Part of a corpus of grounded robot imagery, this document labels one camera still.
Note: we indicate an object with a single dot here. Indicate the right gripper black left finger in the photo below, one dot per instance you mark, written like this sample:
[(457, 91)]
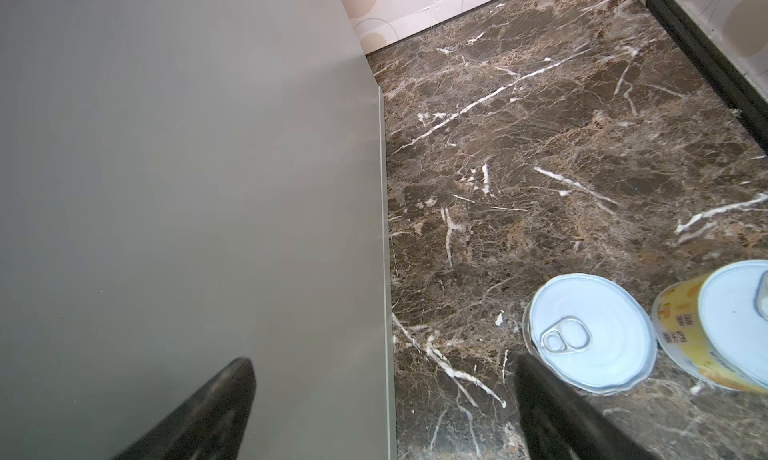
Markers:
[(210, 424)]

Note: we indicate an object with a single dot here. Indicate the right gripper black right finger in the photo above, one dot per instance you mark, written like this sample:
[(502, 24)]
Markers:
[(557, 423)]

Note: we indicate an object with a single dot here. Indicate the purple pink labelled can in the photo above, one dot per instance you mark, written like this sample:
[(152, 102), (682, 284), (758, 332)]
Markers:
[(591, 333)]

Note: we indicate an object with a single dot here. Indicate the grey metal cabinet box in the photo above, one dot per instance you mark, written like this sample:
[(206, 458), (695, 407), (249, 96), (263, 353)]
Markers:
[(185, 183)]

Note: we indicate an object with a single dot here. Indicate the yellow labelled can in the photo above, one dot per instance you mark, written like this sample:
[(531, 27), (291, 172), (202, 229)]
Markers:
[(714, 326)]

